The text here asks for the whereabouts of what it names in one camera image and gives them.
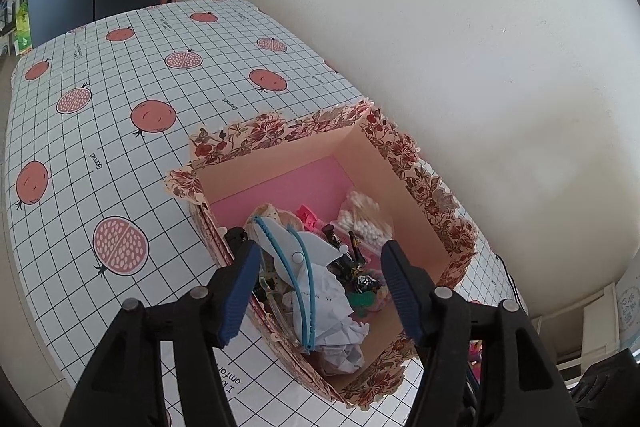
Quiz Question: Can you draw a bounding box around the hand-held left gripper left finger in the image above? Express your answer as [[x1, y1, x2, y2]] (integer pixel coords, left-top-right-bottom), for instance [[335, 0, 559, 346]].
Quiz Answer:
[[60, 227, 263, 427]]

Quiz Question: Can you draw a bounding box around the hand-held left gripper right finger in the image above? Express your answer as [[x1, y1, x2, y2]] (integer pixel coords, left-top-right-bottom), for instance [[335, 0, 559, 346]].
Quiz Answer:
[[380, 241, 583, 427]]

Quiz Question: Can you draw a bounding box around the green plastic toy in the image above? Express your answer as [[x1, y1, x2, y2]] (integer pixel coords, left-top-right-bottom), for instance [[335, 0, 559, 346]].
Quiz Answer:
[[350, 289, 383, 310]]

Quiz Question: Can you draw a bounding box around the black action figure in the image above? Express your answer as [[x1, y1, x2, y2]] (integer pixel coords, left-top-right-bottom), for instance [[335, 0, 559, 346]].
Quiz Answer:
[[322, 222, 381, 295]]

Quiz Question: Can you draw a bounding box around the blue headband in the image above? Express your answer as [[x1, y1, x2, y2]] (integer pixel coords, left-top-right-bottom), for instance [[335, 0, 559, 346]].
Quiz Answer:
[[252, 214, 317, 350]]

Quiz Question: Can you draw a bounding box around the white paper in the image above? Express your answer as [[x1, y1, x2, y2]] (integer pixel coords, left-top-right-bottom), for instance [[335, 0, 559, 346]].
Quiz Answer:
[[287, 264, 371, 375]]

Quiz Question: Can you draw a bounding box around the clear bag of cotton swabs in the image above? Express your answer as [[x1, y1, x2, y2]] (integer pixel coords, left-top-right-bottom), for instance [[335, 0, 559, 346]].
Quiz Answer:
[[330, 189, 393, 253]]

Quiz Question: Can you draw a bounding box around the pink comb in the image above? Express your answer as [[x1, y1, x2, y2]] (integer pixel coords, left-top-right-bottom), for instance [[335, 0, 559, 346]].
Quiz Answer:
[[294, 204, 323, 230]]

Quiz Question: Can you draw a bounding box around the floral pink cardboard box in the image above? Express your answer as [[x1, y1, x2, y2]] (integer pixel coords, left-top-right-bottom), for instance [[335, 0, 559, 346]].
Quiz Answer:
[[164, 99, 478, 410]]

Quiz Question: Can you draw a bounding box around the white shelf rack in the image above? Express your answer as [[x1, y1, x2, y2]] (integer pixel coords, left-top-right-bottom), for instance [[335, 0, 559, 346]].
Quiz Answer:
[[530, 282, 640, 373]]

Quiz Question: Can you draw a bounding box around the pale book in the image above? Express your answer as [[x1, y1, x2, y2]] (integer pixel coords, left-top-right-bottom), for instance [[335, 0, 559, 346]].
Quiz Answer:
[[615, 269, 640, 338]]

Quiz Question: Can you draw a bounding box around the checked pomegranate tablecloth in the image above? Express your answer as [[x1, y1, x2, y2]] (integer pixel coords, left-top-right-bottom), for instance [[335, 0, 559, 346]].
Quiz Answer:
[[4, 0, 528, 427]]

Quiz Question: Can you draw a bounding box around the green carton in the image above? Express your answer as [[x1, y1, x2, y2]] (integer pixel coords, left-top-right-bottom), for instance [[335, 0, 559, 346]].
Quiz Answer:
[[14, 0, 33, 55]]

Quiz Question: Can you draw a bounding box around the black cable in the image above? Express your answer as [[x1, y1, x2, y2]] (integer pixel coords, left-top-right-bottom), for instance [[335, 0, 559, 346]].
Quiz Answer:
[[495, 254, 523, 308]]

